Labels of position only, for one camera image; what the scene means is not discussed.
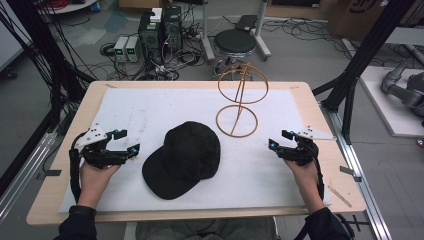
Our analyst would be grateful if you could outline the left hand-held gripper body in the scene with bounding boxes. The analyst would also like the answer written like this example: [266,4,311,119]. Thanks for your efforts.
[73,123,129,169]

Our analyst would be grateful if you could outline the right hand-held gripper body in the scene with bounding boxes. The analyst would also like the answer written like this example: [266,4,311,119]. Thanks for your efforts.
[275,125,336,167]

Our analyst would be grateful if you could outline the copper wire stand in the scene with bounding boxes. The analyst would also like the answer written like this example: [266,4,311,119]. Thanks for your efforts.
[215,62,270,139]

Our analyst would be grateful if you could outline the black baseball cap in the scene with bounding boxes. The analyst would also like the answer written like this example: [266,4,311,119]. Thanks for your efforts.
[141,120,222,201]

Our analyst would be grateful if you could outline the person's right hand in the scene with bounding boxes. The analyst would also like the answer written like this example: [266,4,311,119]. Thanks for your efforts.
[283,159,322,199]

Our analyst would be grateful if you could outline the person's left hand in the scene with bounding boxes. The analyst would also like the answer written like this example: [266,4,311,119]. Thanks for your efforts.
[78,162,121,198]

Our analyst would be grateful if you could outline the grey tape strip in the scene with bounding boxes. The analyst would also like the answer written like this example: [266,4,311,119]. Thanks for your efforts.
[339,165,363,183]

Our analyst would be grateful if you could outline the white foam mat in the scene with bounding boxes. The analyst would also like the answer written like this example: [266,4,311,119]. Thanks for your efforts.
[59,87,333,214]

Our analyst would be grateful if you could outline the thin wooden stick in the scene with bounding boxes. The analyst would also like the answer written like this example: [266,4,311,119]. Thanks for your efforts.
[327,184,353,209]

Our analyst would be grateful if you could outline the grey power supply unit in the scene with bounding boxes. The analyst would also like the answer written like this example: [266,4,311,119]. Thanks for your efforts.
[113,35,130,63]
[126,35,143,64]

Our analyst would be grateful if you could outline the white platform board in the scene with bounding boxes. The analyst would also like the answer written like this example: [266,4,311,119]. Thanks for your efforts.
[358,65,424,139]

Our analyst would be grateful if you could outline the black computer tower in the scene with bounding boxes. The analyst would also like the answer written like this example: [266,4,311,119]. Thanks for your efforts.
[137,9,165,65]
[162,5,184,52]

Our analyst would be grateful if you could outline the black round stool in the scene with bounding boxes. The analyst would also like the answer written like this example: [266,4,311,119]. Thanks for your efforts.
[212,28,258,81]

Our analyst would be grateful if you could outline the flat black device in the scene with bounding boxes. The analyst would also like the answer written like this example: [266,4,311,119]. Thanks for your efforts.
[234,14,259,33]

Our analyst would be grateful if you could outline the small white box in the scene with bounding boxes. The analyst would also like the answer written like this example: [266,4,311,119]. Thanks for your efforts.
[149,7,164,24]

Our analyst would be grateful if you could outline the white panel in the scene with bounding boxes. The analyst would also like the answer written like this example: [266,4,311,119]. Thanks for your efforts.
[0,0,26,73]

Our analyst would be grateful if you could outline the white round table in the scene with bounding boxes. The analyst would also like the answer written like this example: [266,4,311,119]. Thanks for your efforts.
[37,0,100,15]

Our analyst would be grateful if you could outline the cardboard box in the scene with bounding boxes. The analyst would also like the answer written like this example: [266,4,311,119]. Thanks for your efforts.
[325,0,424,42]

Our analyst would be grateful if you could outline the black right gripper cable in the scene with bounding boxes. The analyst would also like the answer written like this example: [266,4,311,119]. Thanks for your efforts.
[311,146,326,201]

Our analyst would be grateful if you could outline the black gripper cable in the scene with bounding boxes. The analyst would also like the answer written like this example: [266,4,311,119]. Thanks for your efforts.
[68,131,88,204]
[311,146,326,201]

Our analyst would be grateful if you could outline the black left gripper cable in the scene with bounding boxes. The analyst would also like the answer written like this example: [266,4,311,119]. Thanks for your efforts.
[68,131,88,204]

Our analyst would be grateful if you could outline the aluminium rail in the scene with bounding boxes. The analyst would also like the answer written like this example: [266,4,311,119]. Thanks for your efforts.
[0,130,60,222]
[320,102,393,240]

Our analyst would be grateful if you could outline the tangle of floor cables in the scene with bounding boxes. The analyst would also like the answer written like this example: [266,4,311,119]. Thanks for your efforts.
[99,39,208,82]

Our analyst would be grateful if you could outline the black metal frame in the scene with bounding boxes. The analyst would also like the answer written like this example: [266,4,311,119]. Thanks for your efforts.
[312,0,415,145]
[0,0,98,198]

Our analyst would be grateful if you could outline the white stand frame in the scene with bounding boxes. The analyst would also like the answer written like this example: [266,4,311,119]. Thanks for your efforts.
[199,0,273,63]

